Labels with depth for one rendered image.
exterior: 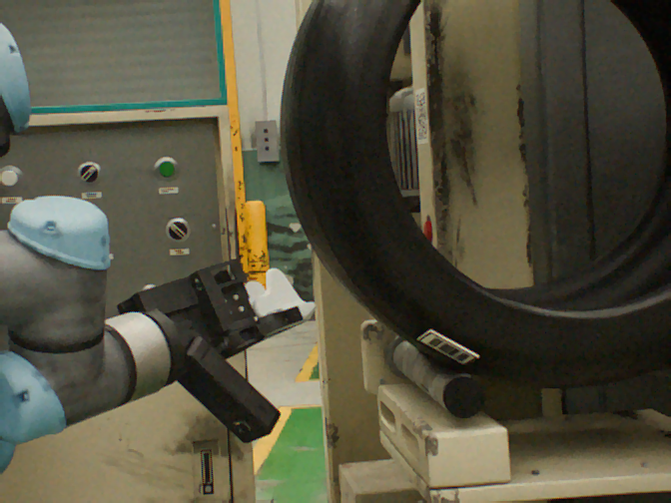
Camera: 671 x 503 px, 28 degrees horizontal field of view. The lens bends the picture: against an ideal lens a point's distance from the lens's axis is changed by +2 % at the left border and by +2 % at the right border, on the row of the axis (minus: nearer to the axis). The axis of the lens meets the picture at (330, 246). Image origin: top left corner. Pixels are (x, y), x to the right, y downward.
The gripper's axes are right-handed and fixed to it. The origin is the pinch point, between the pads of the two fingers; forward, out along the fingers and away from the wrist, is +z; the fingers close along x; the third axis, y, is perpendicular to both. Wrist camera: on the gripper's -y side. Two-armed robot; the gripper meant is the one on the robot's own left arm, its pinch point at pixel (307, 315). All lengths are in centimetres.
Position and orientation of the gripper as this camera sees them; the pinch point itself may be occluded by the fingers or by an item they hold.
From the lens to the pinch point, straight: 133.7
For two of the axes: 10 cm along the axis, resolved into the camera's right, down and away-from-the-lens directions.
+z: 6.6, -2.1, 7.2
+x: -6.3, 3.7, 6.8
